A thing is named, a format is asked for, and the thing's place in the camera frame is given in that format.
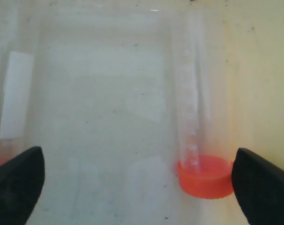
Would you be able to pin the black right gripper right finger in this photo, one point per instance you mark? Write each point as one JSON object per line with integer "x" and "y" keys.
{"x": 259, "y": 188}

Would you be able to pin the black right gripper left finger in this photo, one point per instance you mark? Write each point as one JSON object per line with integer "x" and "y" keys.
{"x": 21, "y": 182}

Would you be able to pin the orange red small object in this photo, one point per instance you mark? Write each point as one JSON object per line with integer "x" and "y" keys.
{"x": 204, "y": 166}

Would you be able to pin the cream plastic bin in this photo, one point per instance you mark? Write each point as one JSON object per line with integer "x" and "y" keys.
{"x": 103, "y": 106}

